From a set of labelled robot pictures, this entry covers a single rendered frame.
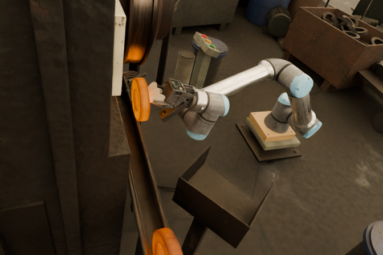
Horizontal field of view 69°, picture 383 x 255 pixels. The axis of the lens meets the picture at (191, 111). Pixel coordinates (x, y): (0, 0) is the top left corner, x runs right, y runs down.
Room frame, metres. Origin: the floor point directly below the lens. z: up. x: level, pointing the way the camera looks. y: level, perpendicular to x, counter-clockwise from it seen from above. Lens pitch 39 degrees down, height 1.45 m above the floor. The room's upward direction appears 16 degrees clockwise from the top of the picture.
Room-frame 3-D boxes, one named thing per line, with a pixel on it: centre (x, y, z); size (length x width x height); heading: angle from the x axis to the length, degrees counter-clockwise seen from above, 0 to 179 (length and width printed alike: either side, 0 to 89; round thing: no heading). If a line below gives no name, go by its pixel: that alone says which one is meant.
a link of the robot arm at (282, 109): (1.70, -0.66, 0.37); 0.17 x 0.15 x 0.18; 43
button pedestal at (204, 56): (1.89, 0.02, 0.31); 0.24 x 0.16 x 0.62; 30
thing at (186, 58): (1.77, 0.14, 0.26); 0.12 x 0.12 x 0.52
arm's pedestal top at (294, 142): (1.71, -0.65, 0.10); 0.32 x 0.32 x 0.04; 29
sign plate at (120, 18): (0.58, 0.23, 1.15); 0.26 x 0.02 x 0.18; 30
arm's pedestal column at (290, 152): (1.71, -0.65, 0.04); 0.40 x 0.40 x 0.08; 29
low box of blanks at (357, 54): (3.28, -1.42, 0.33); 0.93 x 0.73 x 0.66; 37
